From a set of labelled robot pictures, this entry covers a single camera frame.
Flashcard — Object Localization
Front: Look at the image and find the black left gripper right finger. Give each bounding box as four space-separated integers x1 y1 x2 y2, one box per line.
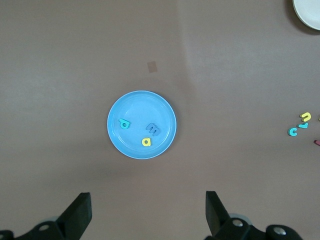
203 190 301 240

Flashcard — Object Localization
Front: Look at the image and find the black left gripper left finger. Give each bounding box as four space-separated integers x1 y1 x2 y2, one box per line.
0 191 92 240

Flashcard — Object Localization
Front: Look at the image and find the teal foam letter p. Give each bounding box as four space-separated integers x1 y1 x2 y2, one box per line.
119 118 132 130

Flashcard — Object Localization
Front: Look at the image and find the blue foam letter m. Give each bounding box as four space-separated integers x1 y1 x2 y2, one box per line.
145 122 161 137

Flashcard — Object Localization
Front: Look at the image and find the blue round plate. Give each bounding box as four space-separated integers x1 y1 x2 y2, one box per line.
106 90 178 160

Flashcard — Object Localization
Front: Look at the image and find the brown tape patch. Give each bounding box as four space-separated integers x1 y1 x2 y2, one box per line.
146 61 158 74

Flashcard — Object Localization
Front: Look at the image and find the white round plate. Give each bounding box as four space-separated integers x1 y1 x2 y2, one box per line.
292 0 320 31

